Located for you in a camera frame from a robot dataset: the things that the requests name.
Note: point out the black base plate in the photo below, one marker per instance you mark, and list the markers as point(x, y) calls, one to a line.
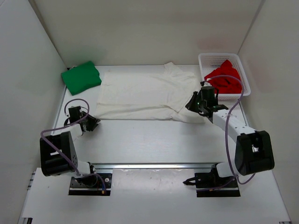
point(102, 185)
point(208, 185)

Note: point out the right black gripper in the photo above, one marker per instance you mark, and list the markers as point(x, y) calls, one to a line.
point(191, 106)

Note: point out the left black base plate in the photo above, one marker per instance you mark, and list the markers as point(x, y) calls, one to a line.
point(102, 185)

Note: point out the green polo shirt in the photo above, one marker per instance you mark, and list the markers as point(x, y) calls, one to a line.
point(81, 78)

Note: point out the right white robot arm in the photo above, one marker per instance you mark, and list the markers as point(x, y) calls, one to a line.
point(248, 151)

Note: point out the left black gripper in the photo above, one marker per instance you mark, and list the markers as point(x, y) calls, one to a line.
point(93, 124)

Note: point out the red t shirt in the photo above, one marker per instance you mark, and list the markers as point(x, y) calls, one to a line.
point(225, 78)

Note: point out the white t shirt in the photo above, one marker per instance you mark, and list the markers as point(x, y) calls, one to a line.
point(148, 96)

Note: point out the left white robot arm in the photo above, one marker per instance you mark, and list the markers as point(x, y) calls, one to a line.
point(57, 151)

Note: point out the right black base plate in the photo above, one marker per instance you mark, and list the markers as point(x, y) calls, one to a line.
point(208, 185)

